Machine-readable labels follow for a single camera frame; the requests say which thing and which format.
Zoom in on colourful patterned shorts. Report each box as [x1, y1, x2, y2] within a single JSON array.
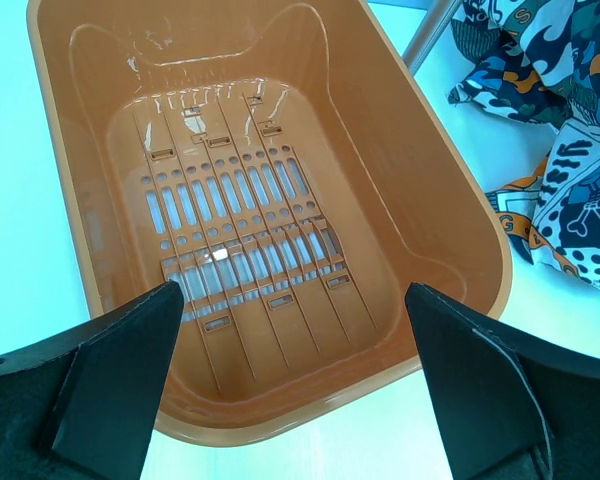
[[448, 0, 600, 290]]

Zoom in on silver clothes rack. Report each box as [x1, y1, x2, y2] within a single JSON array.
[[402, 0, 462, 76]]

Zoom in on orange plastic basket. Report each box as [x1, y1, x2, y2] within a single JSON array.
[[27, 1, 512, 447]]

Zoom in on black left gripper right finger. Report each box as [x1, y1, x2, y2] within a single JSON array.
[[405, 283, 600, 479]]

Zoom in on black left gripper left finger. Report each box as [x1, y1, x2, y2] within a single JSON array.
[[0, 281, 184, 479]]

